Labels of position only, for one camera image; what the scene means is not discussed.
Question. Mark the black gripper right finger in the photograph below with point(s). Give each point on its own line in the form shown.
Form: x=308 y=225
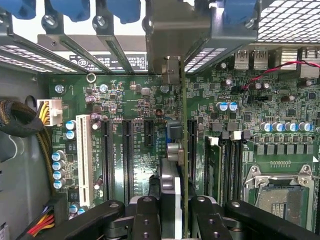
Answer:
x=211 y=222

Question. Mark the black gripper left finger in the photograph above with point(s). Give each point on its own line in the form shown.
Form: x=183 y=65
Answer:
x=146 y=220

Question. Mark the green motherboard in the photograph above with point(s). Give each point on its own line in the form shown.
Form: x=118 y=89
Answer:
x=142 y=160

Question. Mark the CPU socket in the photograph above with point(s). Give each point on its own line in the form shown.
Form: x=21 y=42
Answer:
x=282 y=200

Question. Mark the short black expansion slot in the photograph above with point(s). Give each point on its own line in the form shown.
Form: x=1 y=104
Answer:
x=149 y=132

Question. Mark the white expansion slot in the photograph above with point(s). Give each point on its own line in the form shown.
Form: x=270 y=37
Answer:
x=83 y=155

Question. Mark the grey metal PC case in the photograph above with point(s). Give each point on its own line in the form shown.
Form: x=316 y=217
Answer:
x=22 y=162

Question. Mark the black regulatory label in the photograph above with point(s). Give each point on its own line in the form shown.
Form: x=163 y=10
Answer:
x=130 y=62

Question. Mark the perforated metal slot cover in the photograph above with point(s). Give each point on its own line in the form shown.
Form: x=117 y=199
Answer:
x=205 y=60
x=37 y=63

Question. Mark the blue card retention clip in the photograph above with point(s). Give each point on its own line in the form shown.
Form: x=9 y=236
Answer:
x=70 y=10
x=22 y=8
x=240 y=11
x=122 y=11

